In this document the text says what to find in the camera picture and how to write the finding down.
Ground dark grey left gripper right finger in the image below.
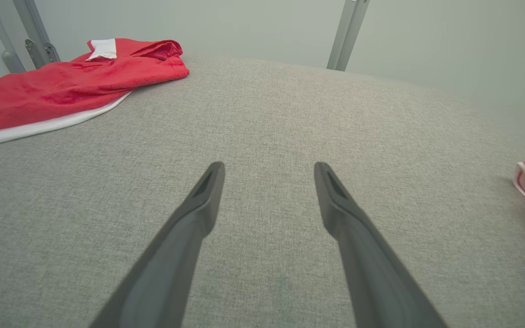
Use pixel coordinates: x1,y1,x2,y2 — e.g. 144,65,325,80
314,162,448,328

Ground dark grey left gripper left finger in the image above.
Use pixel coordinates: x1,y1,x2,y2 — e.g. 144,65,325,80
88,161,226,328

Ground red shorts with white stripe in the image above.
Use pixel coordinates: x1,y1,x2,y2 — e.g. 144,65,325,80
0,38,190,150

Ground grey rounded tube foot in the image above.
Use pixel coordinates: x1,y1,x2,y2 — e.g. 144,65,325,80
1,49,27,74

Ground grey metal frame post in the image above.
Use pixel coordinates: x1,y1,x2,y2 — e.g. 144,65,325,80
326,0,371,72
0,0,61,74

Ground dark grey post bracket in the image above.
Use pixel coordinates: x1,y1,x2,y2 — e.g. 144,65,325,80
24,38,61,70

